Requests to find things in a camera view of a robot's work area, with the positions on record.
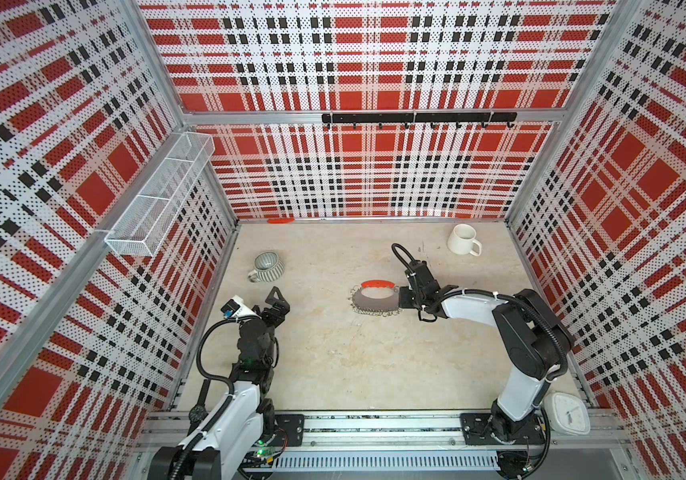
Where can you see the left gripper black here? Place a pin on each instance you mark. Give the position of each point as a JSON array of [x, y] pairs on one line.
[[280, 305]]

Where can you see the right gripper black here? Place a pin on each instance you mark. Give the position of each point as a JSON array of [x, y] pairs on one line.
[[404, 290]]

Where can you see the key organizer with red handle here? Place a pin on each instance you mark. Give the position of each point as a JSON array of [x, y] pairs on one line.
[[376, 297]]

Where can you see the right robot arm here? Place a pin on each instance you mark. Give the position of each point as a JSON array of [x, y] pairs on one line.
[[536, 342]]

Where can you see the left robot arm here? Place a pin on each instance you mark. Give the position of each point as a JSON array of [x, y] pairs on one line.
[[245, 416]]

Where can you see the grey striped ceramic mug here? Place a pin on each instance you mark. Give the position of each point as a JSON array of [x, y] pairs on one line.
[[268, 268]]

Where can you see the white ceramic mug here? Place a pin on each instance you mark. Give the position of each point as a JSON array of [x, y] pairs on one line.
[[463, 240]]

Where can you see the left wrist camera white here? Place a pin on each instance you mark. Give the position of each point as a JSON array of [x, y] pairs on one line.
[[235, 309]]

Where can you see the red marker at wall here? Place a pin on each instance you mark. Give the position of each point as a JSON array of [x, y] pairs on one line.
[[281, 221]]

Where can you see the white wire mesh basket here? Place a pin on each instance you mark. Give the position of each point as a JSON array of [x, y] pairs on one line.
[[148, 219]]

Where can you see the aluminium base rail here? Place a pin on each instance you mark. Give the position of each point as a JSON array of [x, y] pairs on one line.
[[423, 442]]

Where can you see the black wall hook rail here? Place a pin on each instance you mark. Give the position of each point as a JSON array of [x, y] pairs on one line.
[[483, 118]]

